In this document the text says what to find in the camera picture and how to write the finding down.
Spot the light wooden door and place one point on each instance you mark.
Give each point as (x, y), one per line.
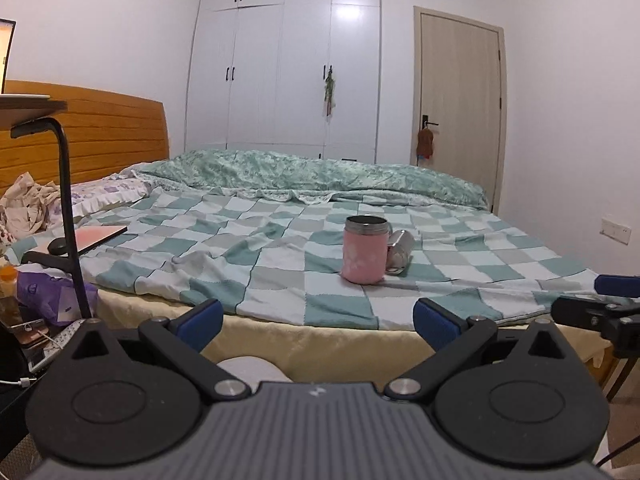
(460, 85)

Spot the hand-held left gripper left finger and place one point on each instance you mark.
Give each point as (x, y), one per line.
(201, 326)

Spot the wooden bed headboard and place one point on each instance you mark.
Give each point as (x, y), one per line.
(110, 130)

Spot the green floral duvet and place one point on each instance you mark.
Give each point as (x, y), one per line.
(300, 172)

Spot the white round stool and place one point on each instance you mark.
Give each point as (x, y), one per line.
(252, 369)

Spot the pale yellow mattress cover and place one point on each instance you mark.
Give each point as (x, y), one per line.
(320, 345)

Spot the crumpled beige clothes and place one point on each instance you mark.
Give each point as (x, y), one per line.
(25, 205)

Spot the purple floral pillow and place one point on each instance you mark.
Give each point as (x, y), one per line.
(107, 192)

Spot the black overbed table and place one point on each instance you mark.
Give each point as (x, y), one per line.
(64, 170)

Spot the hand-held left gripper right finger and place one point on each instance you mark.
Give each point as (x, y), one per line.
(434, 326)

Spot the purple plastic bag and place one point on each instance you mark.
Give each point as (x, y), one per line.
(45, 292)

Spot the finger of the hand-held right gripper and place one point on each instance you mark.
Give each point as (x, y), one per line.
(619, 285)
(575, 312)

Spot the black computer mouse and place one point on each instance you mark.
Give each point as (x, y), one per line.
(58, 246)

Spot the orange bottle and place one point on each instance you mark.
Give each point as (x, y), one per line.
(9, 295)

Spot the white wardrobe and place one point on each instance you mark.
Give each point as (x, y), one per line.
(280, 60)

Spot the pink cup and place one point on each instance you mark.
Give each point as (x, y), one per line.
(365, 255)

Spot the hanging dried plant bundle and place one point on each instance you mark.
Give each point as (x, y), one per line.
(329, 89)

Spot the grey power strip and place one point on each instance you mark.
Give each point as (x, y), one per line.
(52, 347)

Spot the pink notebook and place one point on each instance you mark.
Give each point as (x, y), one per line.
(97, 236)

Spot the brown hanging pouch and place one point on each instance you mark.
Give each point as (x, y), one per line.
(425, 144)

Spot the white wall socket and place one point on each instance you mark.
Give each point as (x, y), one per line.
(616, 230)

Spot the checkered bedsheet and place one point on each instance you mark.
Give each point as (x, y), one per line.
(260, 260)

